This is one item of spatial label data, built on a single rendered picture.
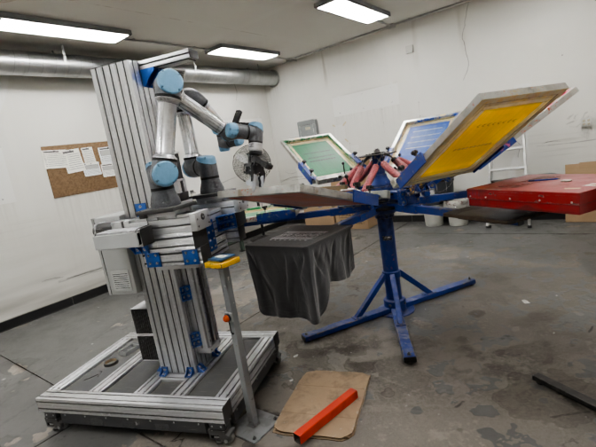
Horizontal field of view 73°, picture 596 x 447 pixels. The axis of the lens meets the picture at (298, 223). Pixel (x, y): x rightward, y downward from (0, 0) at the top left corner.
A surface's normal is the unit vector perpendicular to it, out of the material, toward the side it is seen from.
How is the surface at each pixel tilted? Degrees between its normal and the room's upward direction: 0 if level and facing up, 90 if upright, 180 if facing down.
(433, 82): 90
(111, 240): 90
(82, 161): 84
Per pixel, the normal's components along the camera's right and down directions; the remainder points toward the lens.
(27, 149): 0.79, -0.01
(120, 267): -0.29, 0.21
